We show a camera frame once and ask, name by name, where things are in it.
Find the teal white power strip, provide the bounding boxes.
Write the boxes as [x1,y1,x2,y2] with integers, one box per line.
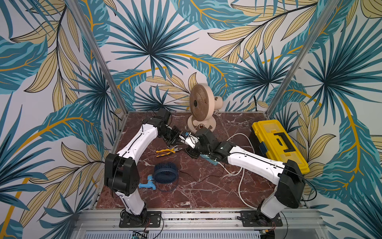
[200,154,218,166]

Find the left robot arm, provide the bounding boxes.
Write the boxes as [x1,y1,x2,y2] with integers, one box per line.
[104,108,181,219]

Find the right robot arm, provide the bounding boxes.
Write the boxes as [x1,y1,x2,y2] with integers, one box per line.
[180,128,305,219]

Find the dark blue handheld fan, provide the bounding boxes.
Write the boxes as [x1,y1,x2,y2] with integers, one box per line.
[138,162,179,193]

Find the beige desk fan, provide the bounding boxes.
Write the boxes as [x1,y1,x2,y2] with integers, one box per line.
[188,84,223,133]

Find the yellow black toolbox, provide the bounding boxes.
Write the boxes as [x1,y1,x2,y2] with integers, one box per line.
[252,119,310,175]

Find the yellow handled pliers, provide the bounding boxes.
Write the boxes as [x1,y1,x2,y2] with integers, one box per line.
[156,146,183,157]

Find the black thin cable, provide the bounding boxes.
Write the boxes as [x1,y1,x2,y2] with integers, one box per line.
[177,170,227,183]

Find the white power strip cable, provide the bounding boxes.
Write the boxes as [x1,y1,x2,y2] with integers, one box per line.
[219,132,257,210]

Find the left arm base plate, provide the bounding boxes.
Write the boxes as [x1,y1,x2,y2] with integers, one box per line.
[119,210,162,228]

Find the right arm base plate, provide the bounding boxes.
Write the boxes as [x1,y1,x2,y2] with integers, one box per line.
[236,211,283,228]

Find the aluminium front rail frame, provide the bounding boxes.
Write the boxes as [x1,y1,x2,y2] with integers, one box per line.
[71,208,330,239]

